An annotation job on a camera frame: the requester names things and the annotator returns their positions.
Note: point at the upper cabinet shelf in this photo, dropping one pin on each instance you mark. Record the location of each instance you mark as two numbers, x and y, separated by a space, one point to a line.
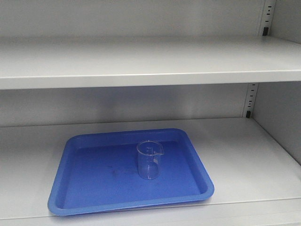
38 63

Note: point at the clear glass beaker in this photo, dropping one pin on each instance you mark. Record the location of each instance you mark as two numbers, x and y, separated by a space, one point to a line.
149 159

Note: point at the grey metal cabinet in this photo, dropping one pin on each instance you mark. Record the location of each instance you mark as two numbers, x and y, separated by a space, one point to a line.
248 135

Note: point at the blue plastic tray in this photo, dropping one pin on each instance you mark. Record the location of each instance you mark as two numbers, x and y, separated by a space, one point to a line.
99 172

